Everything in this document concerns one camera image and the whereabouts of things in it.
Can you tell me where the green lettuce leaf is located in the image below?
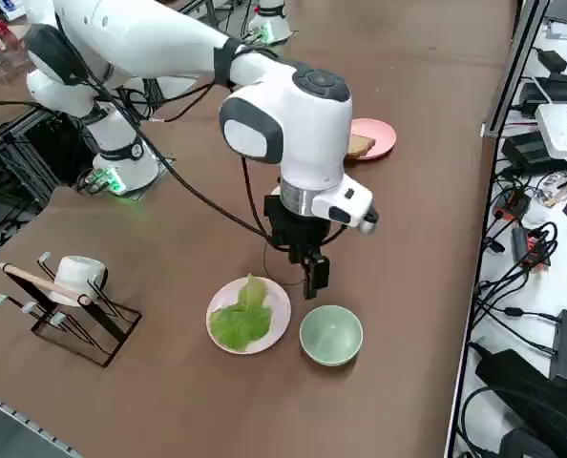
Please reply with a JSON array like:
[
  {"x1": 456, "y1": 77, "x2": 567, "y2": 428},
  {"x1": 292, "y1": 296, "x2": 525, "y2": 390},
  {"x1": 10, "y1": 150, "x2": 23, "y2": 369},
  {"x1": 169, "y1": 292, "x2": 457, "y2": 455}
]
[{"x1": 209, "y1": 273, "x2": 274, "y2": 352}]

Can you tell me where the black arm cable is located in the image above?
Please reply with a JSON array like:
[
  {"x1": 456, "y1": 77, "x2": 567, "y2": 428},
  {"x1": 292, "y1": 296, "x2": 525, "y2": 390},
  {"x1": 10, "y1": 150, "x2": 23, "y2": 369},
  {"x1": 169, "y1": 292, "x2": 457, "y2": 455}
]
[{"x1": 71, "y1": 42, "x2": 349, "y2": 254}]

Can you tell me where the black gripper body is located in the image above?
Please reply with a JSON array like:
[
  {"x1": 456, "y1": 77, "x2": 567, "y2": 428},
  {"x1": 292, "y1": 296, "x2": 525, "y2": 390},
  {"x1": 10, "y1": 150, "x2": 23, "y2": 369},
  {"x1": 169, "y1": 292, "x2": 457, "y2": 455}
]
[{"x1": 262, "y1": 193, "x2": 335, "y2": 264}]

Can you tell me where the clear red display shelf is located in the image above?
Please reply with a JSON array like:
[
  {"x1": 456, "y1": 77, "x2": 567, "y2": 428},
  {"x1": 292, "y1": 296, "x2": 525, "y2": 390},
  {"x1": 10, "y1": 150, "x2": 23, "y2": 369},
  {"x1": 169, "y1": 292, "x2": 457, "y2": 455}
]
[{"x1": 0, "y1": 9, "x2": 39, "y2": 83}]

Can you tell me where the black bag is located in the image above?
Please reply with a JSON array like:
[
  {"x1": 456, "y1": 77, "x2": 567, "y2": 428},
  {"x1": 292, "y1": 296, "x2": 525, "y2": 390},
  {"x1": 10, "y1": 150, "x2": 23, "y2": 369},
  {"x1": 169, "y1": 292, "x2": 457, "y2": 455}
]
[{"x1": 473, "y1": 350, "x2": 567, "y2": 458}]

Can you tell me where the pink plate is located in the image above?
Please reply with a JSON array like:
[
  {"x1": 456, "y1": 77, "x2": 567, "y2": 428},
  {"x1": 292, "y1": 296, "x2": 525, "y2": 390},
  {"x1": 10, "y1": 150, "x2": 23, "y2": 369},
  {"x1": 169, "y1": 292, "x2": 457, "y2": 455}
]
[{"x1": 347, "y1": 117, "x2": 398, "y2": 162}]

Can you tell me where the white cup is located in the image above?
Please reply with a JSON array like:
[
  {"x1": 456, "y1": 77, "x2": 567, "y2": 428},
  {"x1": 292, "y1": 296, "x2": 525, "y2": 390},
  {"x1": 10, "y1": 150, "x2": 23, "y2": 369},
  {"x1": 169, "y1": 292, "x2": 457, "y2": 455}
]
[{"x1": 49, "y1": 256, "x2": 108, "y2": 306}]

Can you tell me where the black flat device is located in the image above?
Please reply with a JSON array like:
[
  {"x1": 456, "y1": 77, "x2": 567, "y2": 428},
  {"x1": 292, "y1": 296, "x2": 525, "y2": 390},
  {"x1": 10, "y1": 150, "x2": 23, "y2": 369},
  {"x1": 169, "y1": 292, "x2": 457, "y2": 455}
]
[{"x1": 519, "y1": 78, "x2": 567, "y2": 115}]

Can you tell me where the black wire cup rack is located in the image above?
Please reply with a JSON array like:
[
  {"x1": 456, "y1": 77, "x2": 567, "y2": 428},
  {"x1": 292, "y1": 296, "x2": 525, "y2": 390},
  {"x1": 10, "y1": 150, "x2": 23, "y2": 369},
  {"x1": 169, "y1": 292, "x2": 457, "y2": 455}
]
[{"x1": 0, "y1": 251, "x2": 143, "y2": 368}]

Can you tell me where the black power adapter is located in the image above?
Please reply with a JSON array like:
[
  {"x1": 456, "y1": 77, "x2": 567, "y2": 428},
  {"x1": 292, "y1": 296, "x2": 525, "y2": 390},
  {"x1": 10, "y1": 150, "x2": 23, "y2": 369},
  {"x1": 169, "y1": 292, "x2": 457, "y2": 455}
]
[{"x1": 501, "y1": 131, "x2": 559, "y2": 173}]

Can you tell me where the aluminium frame rail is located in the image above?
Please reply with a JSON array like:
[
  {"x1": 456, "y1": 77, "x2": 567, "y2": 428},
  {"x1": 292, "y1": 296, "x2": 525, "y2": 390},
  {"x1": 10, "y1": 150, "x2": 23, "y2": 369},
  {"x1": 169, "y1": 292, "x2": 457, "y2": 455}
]
[{"x1": 482, "y1": 0, "x2": 548, "y2": 139}]

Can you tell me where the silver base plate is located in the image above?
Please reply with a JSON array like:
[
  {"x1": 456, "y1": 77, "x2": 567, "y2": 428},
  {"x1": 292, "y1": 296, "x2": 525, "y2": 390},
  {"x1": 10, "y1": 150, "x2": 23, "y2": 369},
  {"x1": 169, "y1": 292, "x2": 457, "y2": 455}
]
[{"x1": 118, "y1": 152, "x2": 178, "y2": 200}]

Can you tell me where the pale green bowl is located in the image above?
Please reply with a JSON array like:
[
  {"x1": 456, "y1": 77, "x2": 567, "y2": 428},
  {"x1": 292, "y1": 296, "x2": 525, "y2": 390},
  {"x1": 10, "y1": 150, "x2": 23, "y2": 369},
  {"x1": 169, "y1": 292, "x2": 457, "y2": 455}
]
[{"x1": 299, "y1": 304, "x2": 364, "y2": 367}]

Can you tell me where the brown bread slice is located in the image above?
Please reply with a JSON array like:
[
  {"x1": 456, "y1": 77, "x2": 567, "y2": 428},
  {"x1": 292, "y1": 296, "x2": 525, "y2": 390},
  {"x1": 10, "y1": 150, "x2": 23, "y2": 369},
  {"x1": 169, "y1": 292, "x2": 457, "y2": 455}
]
[{"x1": 345, "y1": 135, "x2": 377, "y2": 160}]

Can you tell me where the white round plate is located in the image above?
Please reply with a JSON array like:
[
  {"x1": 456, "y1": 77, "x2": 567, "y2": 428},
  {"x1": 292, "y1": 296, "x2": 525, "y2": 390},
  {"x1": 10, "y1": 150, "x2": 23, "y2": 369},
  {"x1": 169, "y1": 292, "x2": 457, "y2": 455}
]
[{"x1": 205, "y1": 276, "x2": 293, "y2": 355}]

